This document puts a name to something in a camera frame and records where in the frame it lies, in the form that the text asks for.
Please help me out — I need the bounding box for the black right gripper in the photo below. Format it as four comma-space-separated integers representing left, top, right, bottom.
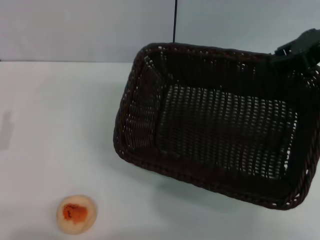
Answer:
270, 28, 320, 73

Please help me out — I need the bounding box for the dark brown woven plastic basket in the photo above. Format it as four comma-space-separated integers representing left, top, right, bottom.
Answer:
112, 42, 320, 211

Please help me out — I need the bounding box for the round bun with orange filling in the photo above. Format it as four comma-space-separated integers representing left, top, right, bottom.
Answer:
56, 194, 98, 228

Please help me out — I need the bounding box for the thin dark wall seam strip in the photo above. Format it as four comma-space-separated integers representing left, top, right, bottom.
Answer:
172, 0, 178, 44

